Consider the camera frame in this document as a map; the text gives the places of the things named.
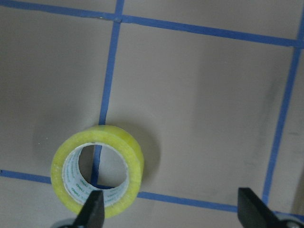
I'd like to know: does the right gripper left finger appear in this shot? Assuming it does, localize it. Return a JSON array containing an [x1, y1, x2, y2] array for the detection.
[[71, 190, 105, 228]]

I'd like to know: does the yellow clear tape roll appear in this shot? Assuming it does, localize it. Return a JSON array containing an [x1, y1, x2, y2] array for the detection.
[[50, 125, 144, 218]]

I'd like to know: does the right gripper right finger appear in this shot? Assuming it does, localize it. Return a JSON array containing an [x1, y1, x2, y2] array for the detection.
[[237, 188, 285, 228]]

